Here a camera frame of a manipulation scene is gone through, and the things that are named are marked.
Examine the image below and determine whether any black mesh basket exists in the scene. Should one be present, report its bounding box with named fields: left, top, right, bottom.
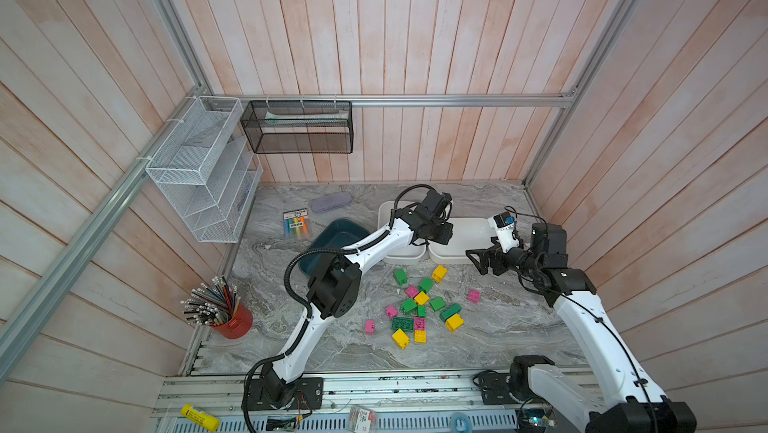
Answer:
left=240, top=100, right=355, bottom=155

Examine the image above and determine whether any white bin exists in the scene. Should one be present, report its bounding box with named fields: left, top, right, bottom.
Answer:
left=427, top=218, right=496, bottom=265
left=373, top=200, right=427, bottom=265

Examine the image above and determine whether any teal plastic bin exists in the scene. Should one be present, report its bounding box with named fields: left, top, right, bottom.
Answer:
left=298, top=218, right=370, bottom=277

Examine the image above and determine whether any yellow lego near bins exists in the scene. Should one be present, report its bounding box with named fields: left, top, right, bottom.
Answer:
left=431, top=265, right=447, bottom=283

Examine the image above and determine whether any pink lego far right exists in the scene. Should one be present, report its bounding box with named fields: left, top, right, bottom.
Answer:
left=467, top=289, right=481, bottom=304

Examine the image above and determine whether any green long lego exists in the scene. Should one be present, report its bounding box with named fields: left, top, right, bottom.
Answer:
left=439, top=303, right=462, bottom=322

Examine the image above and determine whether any red pencil cup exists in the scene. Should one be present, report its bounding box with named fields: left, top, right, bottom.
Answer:
left=180, top=276, right=253, bottom=340

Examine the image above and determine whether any yellow lego centre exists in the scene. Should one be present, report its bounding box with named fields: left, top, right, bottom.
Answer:
left=414, top=291, right=430, bottom=306

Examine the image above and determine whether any yellow lego front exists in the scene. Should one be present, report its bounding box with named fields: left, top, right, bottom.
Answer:
left=392, top=329, right=410, bottom=349

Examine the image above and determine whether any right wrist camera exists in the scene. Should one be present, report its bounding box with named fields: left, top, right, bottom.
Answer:
left=488, top=211, right=520, bottom=253

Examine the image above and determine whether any yellow lego right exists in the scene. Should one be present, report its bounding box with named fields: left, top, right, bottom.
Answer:
left=445, top=313, right=464, bottom=332

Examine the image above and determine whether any green lego centre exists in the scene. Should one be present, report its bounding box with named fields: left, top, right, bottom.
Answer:
left=429, top=297, right=446, bottom=312

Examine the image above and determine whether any white bin right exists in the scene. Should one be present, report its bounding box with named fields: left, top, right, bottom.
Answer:
left=427, top=218, right=496, bottom=265

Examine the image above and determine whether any green lego top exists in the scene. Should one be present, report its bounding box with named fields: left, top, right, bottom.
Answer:
left=393, top=269, right=408, bottom=286

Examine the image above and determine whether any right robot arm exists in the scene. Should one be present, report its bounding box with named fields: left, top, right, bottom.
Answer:
left=466, top=213, right=697, bottom=432

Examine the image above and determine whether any grey fabric pouch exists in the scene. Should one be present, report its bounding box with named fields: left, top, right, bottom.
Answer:
left=310, top=191, right=353, bottom=213

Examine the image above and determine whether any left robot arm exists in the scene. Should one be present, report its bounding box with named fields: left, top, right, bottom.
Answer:
left=241, top=184, right=453, bottom=417

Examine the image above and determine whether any rainbow colour card pack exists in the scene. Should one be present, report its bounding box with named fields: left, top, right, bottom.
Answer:
left=282, top=207, right=311, bottom=240

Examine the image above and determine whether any white wire mesh shelf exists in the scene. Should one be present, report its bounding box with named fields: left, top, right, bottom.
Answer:
left=146, top=96, right=263, bottom=243

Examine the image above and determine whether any dark green flat lego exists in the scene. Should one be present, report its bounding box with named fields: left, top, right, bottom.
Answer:
left=391, top=316, right=415, bottom=332

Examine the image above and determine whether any white bin middle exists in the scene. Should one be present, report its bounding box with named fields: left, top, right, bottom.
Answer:
left=373, top=200, right=427, bottom=265

